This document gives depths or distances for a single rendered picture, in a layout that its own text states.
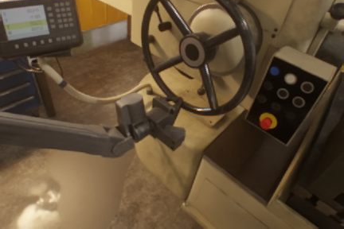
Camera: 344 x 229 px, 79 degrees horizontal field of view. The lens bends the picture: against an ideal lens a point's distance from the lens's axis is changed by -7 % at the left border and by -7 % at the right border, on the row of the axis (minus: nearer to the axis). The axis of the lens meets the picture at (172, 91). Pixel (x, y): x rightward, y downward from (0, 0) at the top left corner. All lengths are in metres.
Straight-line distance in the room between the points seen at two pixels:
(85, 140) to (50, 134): 0.08
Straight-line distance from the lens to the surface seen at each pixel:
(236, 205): 1.35
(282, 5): 0.71
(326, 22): 0.73
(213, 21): 0.67
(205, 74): 0.62
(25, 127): 0.50
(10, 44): 1.05
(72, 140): 0.53
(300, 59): 0.67
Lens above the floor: 1.59
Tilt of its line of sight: 38 degrees down
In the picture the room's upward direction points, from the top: 9 degrees clockwise
